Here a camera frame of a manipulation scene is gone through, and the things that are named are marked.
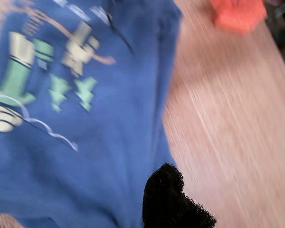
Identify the black twist tie wire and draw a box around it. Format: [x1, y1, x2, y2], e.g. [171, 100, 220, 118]
[102, 0, 135, 55]

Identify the blue printed T-shirt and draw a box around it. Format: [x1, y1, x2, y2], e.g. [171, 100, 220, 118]
[0, 0, 183, 228]

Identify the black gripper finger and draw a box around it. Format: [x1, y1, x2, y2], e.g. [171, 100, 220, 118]
[142, 162, 217, 228]

